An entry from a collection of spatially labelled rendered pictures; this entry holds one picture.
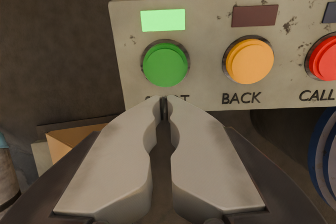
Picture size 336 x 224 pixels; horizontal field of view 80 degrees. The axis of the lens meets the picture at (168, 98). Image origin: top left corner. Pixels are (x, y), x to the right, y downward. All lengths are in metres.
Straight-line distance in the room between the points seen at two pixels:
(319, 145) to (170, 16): 0.39
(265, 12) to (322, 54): 0.06
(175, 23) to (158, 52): 0.03
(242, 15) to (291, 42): 0.05
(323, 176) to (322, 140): 0.07
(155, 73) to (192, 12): 0.06
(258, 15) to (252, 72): 0.05
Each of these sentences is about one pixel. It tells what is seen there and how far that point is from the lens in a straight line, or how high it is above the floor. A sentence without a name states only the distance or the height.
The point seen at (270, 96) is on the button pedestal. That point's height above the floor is 0.59.
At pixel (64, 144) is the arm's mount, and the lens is 0.60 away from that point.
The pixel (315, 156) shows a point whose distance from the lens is 0.50.
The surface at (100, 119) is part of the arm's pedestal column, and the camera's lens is 0.84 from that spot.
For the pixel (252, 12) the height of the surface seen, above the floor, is 0.62.
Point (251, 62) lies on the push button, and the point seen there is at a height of 0.61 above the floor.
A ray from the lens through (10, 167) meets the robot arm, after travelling 0.66.
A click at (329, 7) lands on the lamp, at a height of 0.62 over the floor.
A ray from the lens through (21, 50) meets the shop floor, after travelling 0.98.
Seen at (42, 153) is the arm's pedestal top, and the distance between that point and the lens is 0.86.
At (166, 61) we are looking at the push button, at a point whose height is 0.61.
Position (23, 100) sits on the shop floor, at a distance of 1.00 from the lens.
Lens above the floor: 0.79
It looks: 81 degrees down
